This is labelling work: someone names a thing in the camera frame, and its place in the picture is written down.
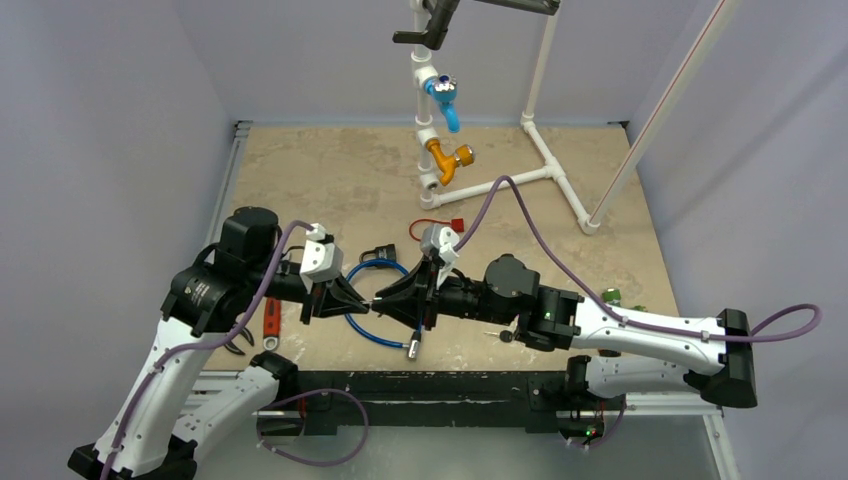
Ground red cable seal lock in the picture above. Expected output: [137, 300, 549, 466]
[407, 218, 465, 241]

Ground white diagonal pole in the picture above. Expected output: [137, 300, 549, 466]
[581, 0, 740, 235]

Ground orange faucet valve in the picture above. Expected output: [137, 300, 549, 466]
[424, 138, 476, 186]

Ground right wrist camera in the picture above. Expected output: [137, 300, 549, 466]
[419, 224, 460, 285]

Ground purple cable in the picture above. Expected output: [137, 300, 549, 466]
[453, 174, 824, 452]
[99, 220, 371, 480]

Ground red handled adjustable wrench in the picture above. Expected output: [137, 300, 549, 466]
[263, 297, 282, 351]

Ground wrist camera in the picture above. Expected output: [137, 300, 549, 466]
[299, 223, 344, 291]
[419, 224, 460, 285]

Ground black pliers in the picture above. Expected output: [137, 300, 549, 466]
[223, 327, 256, 357]

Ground black padlock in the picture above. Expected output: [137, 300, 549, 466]
[359, 243, 398, 262]

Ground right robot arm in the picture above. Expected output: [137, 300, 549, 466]
[371, 254, 758, 409]

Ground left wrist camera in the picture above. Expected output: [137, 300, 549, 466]
[299, 223, 344, 291]

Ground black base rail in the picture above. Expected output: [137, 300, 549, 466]
[235, 369, 629, 437]

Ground white PVC pipe frame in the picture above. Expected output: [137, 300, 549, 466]
[392, 0, 590, 235]

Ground green object at right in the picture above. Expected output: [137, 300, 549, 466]
[601, 287, 649, 314]

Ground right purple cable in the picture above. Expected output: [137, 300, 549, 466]
[453, 174, 824, 452]

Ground blue faucet valve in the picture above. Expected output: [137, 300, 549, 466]
[424, 74, 461, 133]

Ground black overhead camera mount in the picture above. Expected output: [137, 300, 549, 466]
[392, 0, 562, 52]

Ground blue cable lock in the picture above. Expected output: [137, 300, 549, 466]
[343, 258, 424, 361]

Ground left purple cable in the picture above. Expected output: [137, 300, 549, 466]
[99, 220, 371, 480]

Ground key bunch with black fob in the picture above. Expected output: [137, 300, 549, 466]
[485, 330, 523, 343]

